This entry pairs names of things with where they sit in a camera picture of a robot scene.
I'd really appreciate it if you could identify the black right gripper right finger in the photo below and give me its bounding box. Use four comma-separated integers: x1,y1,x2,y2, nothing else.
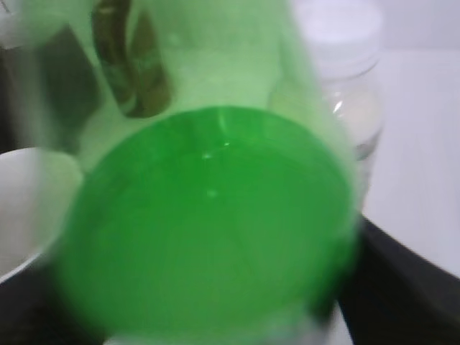
338,218,459,345

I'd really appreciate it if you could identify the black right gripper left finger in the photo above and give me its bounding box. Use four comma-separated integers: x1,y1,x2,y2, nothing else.
0,0,94,155

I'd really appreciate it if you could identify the green sprite bottle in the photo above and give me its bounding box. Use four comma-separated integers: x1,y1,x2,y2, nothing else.
21,0,364,345

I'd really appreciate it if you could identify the black mug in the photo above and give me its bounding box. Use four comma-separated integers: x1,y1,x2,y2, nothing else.
0,147,119,345

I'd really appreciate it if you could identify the white milk bottle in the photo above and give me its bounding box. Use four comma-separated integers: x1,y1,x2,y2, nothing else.
272,0,385,170

